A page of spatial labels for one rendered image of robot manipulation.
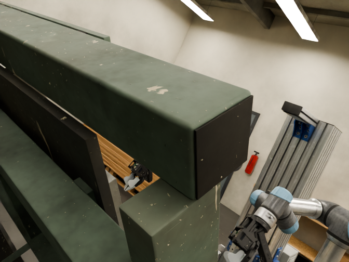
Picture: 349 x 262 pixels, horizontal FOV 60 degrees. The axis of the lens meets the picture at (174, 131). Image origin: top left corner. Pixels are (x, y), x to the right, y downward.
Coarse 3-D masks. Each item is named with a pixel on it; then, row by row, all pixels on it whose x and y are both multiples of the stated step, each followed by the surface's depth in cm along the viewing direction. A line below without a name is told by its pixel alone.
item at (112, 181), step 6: (108, 174) 60; (108, 180) 59; (114, 180) 59; (114, 186) 60; (114, 192) 60; (114, 198) 61; (114, 204) 62; (120, 204) 63; (120, 216) 65; (120, 222) 65
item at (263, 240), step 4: (260, 232) 105; (260, 236) 104; (264, 236) 105; (260, 240) 104; (264, 240) 104; (260, 244) 104; (264, 244) 104; (260, 248) 105; (264, 248) 104; (268, 248) 104; (260, 252) 106; (264, 252) 103; (268, 252) 104; (260, 256) 106; (264, 256) 103; (268, 256) 104; (264, 260) 104; (268, 260) 103; (272, 260) 103
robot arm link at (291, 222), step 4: (292, 212) 113; (288, 216) 110; (292, 216) 112; (280, 220) 111; (284, 220) 111; (288, 220) 111; (292, 220) 112; (296, 220) 114; (276, 224) 117; (280, 224) 113; (284, 224) 112; (288, 224) 112; (292, 224) 113; (296, 224) 114; (280, 228) 116; (284, 228) 114; (288, 228) 113; (292, 228) 114; (296, 228) 115; (284, 232) 116; (288, 232) 115; (292, 232) 115
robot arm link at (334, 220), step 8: (336, 208) 136; (344, 208) 136; (328, 216) 136; (336, 216) 133; (344, 216) 131; (328, 224) 136; (336, 224) 132; (344, 224) 129; (328, 232) 134; (336, 232) 131; (344, 232) 129; (328, 240) 134; (336, 240) 130; (344, 240) 128; (320, 248) 137; (328, 248) 132; (336, 248) 130; (344, 248) 130; (320, 256) 134; (328, 256) 131; (336, 256) 130
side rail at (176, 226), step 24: (144, 192) 35; (168, 192) 35; (216, 192) 36; (144, 216) 32; (168, 216) 32; (192, 216) 34; (216, 216) 39; (144, 240) 32; (168, 240) 32; (192, 240) 36; (216, 240) 41
